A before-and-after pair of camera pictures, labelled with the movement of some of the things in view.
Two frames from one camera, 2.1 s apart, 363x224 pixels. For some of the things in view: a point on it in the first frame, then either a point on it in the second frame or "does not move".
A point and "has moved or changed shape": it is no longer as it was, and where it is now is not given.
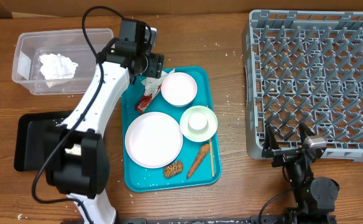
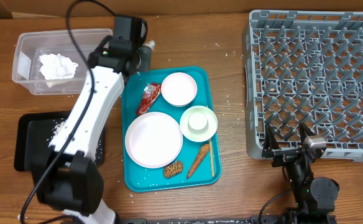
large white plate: (153, 139) does not move
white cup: (197, 122) does not move
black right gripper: (270, 149) does not move
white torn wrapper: (151, 84) has moved or changed shape
